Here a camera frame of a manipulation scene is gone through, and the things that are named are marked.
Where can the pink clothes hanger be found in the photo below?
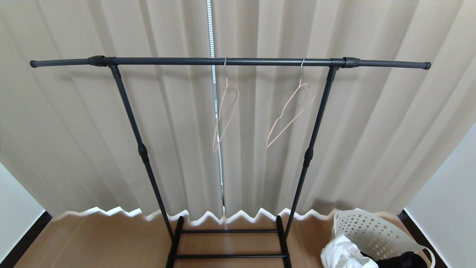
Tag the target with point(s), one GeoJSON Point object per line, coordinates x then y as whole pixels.
{"type": "Point", "coordinates": [283, 111]}
{"type": "Point", "coordinates": [220, 115]}

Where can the white printed t-shirt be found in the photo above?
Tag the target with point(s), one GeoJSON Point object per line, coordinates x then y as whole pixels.
{"type": "Point", "coordinates": [344, 253]}

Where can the black clothes rack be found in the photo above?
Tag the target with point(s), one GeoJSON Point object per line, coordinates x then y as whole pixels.
{"type": "Point", "coordinates": [260, 61]}

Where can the white laundry basket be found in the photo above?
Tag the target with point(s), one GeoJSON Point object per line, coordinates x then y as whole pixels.
{"type": "Point", "coordinates": [375, 234]}

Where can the beige curtain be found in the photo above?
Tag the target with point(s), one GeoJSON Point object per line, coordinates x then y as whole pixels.
{"type": "Point", "coordinates": [93, 149]}

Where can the black garment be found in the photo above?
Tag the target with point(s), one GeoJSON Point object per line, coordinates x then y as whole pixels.
{"type": "Point", "coordinates": [405, 260]}

